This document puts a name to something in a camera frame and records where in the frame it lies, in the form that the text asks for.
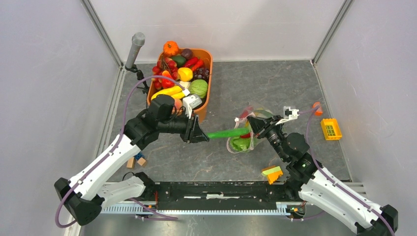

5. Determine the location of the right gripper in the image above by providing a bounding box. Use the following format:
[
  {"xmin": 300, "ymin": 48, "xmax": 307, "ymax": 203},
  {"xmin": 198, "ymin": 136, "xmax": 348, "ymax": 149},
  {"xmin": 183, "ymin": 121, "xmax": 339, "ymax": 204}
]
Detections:
[{"xmin": 246, "ymin": 115, "xmax": 288, "ymax": 162}]

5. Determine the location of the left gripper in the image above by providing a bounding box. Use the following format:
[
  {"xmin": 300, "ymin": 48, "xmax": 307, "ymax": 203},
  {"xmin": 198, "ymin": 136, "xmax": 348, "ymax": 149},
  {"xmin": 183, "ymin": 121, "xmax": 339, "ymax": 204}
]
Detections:
[{"xmin": 158, "ymin": 108, "xmax": 209, "ymax": 144}]

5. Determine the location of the clear zip top bag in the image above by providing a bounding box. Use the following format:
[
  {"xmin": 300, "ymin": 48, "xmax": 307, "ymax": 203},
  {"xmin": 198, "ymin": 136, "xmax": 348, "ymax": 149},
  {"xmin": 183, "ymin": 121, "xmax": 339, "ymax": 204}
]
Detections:
[{"xmin": 226, "ymin": 103, "xmax": 273, "ymax": 154}]

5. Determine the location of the green zucchini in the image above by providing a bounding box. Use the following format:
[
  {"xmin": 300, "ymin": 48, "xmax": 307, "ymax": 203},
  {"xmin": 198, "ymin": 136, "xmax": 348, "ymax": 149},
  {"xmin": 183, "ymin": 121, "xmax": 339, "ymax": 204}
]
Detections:
[{"xmin": 207, "ymin": 127, "xmax": 250, "ymax": 139}]

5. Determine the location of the green napa cabbage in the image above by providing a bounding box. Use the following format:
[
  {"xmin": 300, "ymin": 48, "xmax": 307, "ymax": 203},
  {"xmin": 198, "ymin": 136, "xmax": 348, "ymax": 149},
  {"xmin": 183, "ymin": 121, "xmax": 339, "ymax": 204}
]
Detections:
[{"xmin": 228, "ymin": 137, "xmax": 254, "ymax": 153}]

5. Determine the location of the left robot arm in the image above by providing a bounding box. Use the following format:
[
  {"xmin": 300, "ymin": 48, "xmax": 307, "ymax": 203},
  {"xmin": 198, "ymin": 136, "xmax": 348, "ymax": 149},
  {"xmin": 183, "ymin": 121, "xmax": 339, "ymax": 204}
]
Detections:
[{"xmin": 54, "ymin": 94, "xmax": 209, "ymax": 228}]

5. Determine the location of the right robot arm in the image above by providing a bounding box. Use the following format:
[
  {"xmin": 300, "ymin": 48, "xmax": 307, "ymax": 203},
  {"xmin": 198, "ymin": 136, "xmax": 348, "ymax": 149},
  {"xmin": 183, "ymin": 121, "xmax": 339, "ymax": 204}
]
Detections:
[{"xmin": 248, "ymin": 116, "xmax": 398, "ymax": 236}]

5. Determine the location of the peach fruit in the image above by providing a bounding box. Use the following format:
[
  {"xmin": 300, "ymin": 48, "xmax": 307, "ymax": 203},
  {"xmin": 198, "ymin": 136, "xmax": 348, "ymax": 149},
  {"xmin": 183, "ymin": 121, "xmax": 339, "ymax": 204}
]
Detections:
[{"xmin": 174, "ymin": 98, "xmax": 183, "ymax": 111}]

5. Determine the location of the round green cabbage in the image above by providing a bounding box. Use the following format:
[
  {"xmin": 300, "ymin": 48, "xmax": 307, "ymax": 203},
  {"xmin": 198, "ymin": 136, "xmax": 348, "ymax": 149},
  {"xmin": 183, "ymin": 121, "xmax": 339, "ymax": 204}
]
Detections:
[{"xmin": 188, "ymin": 79, "xmax": 208, "ymax": 99}]

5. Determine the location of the yellow orange toy block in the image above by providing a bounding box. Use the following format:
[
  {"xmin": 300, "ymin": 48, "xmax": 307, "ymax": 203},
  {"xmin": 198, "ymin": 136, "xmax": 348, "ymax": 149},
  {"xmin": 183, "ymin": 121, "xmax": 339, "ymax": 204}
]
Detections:
[{"xmin": 261, "ymin": 165, "xmax": 284, "ymax": 185}]

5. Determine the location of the white cauliflower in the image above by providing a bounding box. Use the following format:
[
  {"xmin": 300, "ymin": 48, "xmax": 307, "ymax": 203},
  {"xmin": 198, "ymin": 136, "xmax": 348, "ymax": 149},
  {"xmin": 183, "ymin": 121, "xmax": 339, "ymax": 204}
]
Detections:
[{"xmin": 179, "ymin": 81, "xmax": 191, "ymax": 89}]

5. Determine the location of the orange round cap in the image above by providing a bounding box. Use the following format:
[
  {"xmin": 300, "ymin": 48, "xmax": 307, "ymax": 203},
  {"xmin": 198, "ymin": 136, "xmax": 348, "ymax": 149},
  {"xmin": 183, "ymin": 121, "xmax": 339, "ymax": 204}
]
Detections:
[{"xmin": 312, "ymin": 102, "xmax": 323, "ymax": 117}]

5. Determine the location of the yellow bell pepper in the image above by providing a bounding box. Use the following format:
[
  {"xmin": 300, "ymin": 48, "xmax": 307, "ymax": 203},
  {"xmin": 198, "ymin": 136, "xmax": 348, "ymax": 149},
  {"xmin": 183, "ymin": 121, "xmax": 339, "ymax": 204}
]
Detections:
[{"xmin": 177, "ymin": 67, "xmax": 194, "ymax": 82}]

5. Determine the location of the dark grape bunch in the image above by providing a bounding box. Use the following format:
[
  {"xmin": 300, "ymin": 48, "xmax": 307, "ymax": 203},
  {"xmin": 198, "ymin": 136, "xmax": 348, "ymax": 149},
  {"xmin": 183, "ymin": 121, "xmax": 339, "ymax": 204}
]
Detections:
[{"xmin": 193, "ymin": 68, "xmax": 210, "ymax": 82}]

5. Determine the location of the wooden cube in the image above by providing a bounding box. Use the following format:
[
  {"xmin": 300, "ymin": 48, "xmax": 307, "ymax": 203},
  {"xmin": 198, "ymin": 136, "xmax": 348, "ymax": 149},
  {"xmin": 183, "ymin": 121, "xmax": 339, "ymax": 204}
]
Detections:
[
  {"xmin": 137, "ymin": 157, "xmax": 148, "ymax": 167},
  {"xmin": 126, "ymin": 157, "xmax": 136, "ymax": 169}
]

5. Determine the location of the blue toy brick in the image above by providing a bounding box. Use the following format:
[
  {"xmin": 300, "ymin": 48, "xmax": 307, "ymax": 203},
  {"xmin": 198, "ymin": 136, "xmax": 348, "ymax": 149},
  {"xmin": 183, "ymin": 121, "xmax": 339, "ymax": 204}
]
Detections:
[{"xmin": 134, "ymin": 152, "xmax": 144, "ymax": 161}]

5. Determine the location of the yellow plastic crate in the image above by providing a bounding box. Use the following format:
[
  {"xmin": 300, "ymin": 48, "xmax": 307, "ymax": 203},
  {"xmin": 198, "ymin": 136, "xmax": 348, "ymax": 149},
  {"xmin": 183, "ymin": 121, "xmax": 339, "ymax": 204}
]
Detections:
[{"xmin": 320, "ymin": 118, "xmax": 342, "ymax": 141}]

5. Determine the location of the green avocado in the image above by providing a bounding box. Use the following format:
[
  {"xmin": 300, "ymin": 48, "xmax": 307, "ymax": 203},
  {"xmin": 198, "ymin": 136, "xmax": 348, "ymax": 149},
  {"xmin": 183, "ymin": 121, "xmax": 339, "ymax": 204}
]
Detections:
[{"xmin": 171, "ymin": 55, "xmax": 187, "ymax": 68}]

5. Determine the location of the dark purple onion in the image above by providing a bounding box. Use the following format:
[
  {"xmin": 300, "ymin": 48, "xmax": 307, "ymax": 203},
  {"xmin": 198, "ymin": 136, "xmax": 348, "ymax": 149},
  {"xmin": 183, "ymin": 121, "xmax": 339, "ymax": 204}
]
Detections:
[{"xmin": 180, "ymin": 48, "xmax": 193, "ymax": 60}]

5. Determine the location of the orange mini pumpkin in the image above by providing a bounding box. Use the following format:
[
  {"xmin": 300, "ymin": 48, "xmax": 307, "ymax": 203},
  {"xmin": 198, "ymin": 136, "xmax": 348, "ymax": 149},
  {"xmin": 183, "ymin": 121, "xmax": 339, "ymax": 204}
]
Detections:
[{"xmin": 163, "ymin": 41, "xmax": 180, "ymax": 57}]

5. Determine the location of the grey microphone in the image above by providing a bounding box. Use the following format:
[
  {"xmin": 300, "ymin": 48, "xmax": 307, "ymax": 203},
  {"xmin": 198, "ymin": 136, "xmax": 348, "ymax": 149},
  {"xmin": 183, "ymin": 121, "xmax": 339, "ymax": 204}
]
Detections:
[{"xmin": 125, "ymin": 32, "xmax": 146, "ymax": 70}]

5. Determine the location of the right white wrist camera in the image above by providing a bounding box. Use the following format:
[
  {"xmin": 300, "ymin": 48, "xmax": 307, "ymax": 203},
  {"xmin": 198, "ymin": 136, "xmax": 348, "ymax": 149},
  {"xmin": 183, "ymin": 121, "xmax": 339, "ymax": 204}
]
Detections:
[{"xmin": 276, "ymin": 106, "xmax": 299, "ymax": 125}]

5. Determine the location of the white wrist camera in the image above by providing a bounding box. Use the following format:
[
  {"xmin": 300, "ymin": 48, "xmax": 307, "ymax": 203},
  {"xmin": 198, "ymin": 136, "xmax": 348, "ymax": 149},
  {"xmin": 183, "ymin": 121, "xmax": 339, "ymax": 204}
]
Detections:
[
  {"xmin": 276, "ymin": 106, "xmax": 299, "ymax": 125},
  {"xmin": 182, "ymin": 89, "xmax": 203, "ymax": 119}
]

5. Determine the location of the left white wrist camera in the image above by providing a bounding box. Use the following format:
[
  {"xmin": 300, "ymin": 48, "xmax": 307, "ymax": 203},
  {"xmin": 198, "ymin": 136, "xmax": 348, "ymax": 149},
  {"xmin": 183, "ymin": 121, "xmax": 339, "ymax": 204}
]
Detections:
[{"xmin": 182, "ymin": 89, "xmax": 203, "ymax": 119}]

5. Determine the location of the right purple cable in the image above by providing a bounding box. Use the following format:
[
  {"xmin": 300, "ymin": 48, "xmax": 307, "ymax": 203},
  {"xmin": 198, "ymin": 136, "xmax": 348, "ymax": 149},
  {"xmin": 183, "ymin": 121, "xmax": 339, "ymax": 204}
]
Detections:
[{"xmin": 298, "ymin": 105, "xmax": 396, "ymax": 236}]

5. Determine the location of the purple cable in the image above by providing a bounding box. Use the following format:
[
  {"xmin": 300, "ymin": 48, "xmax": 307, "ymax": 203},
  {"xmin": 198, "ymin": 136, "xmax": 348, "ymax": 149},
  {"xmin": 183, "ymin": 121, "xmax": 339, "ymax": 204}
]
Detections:
[
  {"xmin": 298, "ymin": 105, "xmax": 396, "ymax": 236},
  {"xmin": 54, "ymin": 75, "xmax": 191, "ymax": 229}
]

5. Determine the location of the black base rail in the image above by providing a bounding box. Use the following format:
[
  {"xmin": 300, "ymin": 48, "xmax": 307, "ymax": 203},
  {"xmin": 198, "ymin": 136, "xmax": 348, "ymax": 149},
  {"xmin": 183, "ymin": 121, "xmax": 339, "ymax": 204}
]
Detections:
[{"xmin": 134, "ymin": 172, "xmax": 307, "ymax": 218}]

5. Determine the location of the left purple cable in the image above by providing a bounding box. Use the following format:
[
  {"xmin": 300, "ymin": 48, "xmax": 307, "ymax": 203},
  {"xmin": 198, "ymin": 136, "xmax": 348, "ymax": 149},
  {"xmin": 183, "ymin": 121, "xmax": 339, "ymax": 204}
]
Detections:
[{"xmin": 54, "ymin": 75, "xmax": 191, "ymax": 229}]

